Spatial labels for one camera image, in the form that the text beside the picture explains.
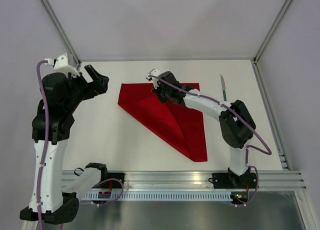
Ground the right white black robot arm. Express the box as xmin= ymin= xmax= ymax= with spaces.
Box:
xmin=146 ymin=69 xmax=256 ymax=188

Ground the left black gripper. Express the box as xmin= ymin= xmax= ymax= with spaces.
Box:
xmin=64 ymin=64 xmax=109 ymax=113

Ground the left aluminium frame post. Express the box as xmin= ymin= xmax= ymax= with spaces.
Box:
xmin=39 ymin=0 xmax=81 ymax=68

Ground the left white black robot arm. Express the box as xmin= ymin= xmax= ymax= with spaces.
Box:
xmin=19 ymin=64 xmax=110 ymax=226

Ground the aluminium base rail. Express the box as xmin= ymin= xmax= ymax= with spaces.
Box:
xmin=61 ymin=170 xmax=308 ymax=192

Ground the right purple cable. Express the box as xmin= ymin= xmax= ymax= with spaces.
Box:
xmin=146 ymin=74 xmax=273 ymax=208

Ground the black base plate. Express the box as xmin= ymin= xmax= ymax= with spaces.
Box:
xmin=208 ymin=172 xmax=258 ymax=190
xmin=98 ymin=172 xmax=125 ymax=190

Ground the green handled knife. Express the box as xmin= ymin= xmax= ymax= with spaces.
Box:
xmin=220 ymin=75 xmax=227 ymax=101

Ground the red cloth napkin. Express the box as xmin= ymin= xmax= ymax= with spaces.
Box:
xmin=117 ymin=83 xmax=208 ymax=162

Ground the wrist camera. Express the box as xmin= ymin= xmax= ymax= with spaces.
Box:
xmin=44 ymin=52 xmax=80 ymax=78
xmin=145 ymin=69 xmax=161 ymax=89

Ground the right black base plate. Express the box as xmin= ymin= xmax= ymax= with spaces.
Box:
xmin=208 ymin=172 xmax=258 ymax=190

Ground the aluminium frame post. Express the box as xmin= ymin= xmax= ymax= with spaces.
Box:
xmin=252 ymin=0 xmax=294 ymax=65
xmin=39 ymin=0 xmax=81 ymax=68

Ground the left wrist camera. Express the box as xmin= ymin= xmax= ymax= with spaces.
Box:
xmin=44 ymin=52 xmax=80 ymax=78

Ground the right aluminium frame post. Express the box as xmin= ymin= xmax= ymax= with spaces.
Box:
xmin=252 ymin=0 xmax=294 ymax=65

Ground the white slotted cable duct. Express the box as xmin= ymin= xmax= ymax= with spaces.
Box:
xmin=83 ymin=190 xmax=232 ymax=202

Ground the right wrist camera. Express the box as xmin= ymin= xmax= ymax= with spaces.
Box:
xmin=145 ymin=69 xmax=161 ymax=89

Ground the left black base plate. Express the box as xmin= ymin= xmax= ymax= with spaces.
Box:
xmin=98 ymin=172 xmax=125 ymax=190

